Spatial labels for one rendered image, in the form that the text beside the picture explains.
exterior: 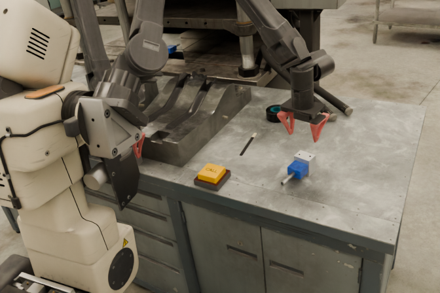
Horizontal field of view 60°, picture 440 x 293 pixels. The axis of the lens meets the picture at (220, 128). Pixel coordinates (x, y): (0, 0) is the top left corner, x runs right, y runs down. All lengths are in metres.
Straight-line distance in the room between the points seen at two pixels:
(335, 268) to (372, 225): 0.23
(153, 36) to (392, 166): 0.76
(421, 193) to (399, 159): 1.20
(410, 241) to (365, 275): 1.01
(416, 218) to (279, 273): 1.13
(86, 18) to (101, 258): 0.65
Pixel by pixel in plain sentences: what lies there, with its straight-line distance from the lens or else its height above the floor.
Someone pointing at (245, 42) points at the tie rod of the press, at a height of 0.96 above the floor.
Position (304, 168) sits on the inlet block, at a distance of 1.08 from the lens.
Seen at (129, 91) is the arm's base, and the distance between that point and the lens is 0.71.
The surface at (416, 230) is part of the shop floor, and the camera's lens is 2.18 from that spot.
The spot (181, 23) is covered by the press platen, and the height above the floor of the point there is 1.01.
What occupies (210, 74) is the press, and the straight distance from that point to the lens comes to 1.90.
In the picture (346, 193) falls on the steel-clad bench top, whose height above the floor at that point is 0.80.
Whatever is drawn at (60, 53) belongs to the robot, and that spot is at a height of 1.28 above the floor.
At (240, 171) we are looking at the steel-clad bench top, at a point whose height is 0.80.
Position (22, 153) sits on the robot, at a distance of 0.75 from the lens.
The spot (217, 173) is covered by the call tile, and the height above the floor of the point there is 0.84.
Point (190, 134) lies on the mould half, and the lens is 1.20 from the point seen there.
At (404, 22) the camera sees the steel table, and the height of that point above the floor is 0.25.
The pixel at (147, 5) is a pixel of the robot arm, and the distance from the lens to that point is 0.81.
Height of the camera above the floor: 1.48
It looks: 29 degrees down
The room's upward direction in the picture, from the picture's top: 8 degrees counter-clockwise
